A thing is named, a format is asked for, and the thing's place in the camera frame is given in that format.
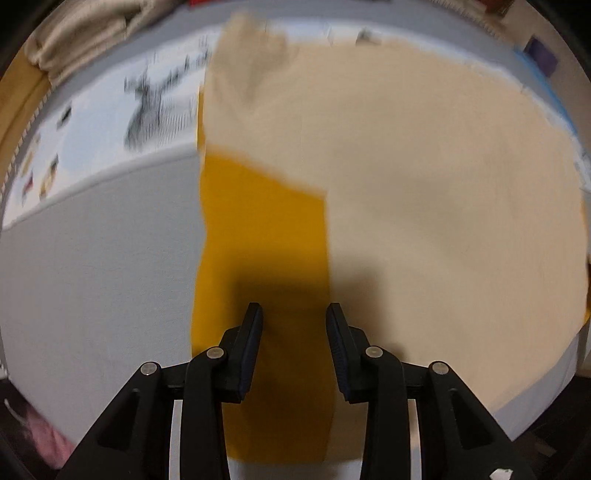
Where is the pink cloth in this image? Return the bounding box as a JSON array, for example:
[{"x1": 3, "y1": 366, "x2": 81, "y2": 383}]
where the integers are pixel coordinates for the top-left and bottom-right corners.
[{"x1": 0, "y1": 396, "x2": 77, "y2": 470}]

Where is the folded beige cloth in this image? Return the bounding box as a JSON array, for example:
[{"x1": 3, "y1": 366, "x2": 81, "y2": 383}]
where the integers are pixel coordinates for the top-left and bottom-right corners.
[{"x1": 23, "y1": 0, "x2": 185, "y2": 87}]

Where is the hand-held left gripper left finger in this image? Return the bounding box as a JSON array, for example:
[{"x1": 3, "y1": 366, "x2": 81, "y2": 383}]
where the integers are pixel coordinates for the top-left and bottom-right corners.
[{"x1": 58, "y1": 302, "x2": 264, "y2": 480}]

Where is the purple bin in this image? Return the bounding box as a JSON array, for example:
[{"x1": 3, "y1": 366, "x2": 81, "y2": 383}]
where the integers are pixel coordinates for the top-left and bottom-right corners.
[{"x1": 523, "y1": 37, "x2": 560, "y2": 78}]

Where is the grey and blue printed bedsheet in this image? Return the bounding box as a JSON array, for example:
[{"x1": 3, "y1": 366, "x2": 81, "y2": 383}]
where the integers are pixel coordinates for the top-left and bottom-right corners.
[{"x1": 0, "y1": 0, "x2": 591, "y2": 445}]

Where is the wooden bed frame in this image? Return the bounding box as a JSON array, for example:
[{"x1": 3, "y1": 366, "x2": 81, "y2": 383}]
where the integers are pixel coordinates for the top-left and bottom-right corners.
[{"x1": 0, "y1": 51, "x2": 52, "y2": 195}]

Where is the beige and mustard garment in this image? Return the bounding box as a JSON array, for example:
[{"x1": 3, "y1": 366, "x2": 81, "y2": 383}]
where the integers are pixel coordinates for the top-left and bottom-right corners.
[{"x1": 191, "y1": 11, "x2": 591, "y2": 464}]

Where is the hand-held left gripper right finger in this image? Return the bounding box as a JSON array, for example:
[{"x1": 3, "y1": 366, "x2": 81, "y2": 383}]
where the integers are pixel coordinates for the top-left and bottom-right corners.
[{"x1": 325, "y1": 302, "x2": 537, "y2": 480}]

